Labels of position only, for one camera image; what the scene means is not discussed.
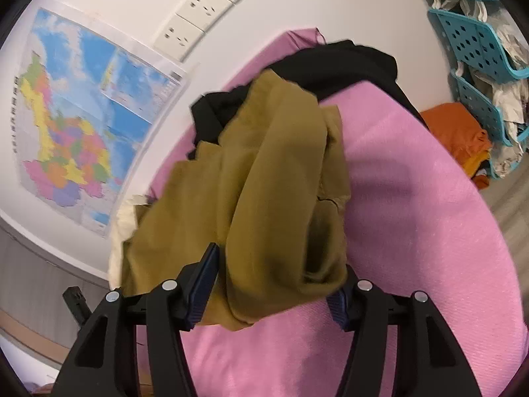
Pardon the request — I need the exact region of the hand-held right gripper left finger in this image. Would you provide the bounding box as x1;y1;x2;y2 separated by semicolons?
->
54;243;220;397

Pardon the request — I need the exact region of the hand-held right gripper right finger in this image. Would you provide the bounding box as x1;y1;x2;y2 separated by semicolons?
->
326;267;482;397

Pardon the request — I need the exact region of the olive green garment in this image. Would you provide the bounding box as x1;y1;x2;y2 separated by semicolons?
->
120;69;352;332

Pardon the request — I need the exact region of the cream cloth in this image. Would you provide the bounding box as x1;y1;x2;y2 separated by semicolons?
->
108;194;150;291

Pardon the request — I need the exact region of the pink blanket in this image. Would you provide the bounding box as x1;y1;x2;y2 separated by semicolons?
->
136;28;520;397

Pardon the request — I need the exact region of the small black plastic device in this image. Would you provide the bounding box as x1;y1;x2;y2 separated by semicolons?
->
62;286;92;328

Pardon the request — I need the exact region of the orange cloth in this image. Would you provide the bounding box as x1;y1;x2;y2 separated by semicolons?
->
419;103;494;192

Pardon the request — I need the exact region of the black garment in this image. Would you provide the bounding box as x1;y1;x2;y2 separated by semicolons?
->
187;39;429;163

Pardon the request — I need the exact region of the teal plastic basket rack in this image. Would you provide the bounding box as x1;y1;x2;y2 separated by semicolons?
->
455;61;529;179

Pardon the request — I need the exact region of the crumpled white plastic bag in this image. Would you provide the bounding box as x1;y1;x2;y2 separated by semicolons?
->
429;0;529;73

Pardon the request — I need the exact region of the colourful wall map poster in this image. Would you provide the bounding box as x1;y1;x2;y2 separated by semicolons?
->
10;7;190;238

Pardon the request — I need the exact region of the white wall socket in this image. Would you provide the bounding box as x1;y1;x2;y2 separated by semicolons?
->
154;14;206;62
176;0;237;33

